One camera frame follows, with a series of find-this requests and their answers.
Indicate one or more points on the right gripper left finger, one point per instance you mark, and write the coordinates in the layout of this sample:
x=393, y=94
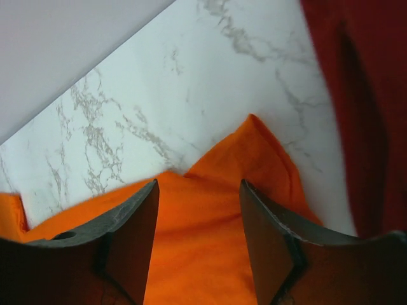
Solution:
x=103, y=261

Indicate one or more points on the folded dark red t-shirt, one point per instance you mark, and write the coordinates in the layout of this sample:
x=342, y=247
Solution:
x=361, y=47

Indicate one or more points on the orange t-shirt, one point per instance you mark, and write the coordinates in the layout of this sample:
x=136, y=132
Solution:
x=199, y=253

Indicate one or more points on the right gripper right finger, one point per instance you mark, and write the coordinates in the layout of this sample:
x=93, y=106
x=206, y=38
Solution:
x=295, y=261

